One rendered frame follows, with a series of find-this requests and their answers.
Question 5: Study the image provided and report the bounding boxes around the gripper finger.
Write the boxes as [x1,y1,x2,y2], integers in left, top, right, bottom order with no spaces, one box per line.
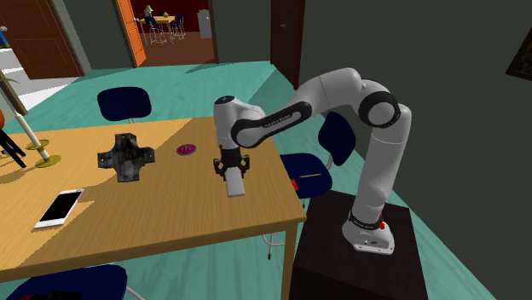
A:
[239,154,252,179]
[212,157,228,182]

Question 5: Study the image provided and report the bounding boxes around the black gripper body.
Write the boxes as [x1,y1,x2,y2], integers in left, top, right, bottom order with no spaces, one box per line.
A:
[219,147,245,169]

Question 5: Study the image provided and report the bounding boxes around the wooden table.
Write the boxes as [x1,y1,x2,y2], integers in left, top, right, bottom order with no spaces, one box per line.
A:
[0,116,308,300]

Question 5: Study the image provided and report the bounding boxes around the dark blue chair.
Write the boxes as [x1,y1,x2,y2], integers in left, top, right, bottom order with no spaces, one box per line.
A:
[3,263,147,300]
[261,110,357,261]
[96,86,153,124]

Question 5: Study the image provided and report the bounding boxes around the black cross-shaped object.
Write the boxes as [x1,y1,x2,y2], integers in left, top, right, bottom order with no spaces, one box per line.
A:
[96,132,156,183]

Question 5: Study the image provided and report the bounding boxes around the dark robot stand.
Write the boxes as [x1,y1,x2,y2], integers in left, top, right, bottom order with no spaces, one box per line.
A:
[288,189,430,300]

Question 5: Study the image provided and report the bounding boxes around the dark brown door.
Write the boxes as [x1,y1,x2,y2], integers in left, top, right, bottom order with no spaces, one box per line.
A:
[269,0,307,90]

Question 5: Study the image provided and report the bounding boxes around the dining table with blue chairs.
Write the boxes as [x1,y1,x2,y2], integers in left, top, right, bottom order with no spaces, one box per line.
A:
[136,4,188,47]

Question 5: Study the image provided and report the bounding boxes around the orange door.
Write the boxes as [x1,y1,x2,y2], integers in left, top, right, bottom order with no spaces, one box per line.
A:
[112,0,147,68]

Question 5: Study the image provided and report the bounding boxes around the white smartphone with black screen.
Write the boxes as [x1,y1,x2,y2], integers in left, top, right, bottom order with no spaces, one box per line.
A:
[33,188,85,231]

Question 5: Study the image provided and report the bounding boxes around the white pole with olive feet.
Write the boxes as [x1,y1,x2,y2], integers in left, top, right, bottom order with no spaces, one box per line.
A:
[0,88,62,169]

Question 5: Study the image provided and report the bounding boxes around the black tripod legs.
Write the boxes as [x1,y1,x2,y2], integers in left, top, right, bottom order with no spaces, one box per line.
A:
[0,128,27,170]

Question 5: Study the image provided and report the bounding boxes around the brown wooden door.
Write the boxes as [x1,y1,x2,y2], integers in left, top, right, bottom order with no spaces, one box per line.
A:
[0,0,86,81]

